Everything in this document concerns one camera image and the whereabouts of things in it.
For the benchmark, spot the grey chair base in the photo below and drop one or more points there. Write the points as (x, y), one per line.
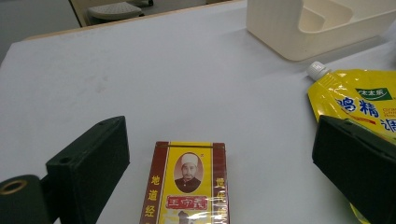
(115, 11)

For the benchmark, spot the yellow spout pouch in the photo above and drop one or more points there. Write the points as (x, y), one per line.
(351, 93)

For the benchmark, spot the cream plastic storage box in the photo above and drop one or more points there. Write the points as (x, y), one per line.
(280, 34)

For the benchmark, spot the red yellow spice box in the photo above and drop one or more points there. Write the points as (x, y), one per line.
(186, 186)

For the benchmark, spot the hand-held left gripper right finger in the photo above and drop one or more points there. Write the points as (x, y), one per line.
(358, 161)

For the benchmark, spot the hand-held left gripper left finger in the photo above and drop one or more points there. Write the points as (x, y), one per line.
(90, 165)

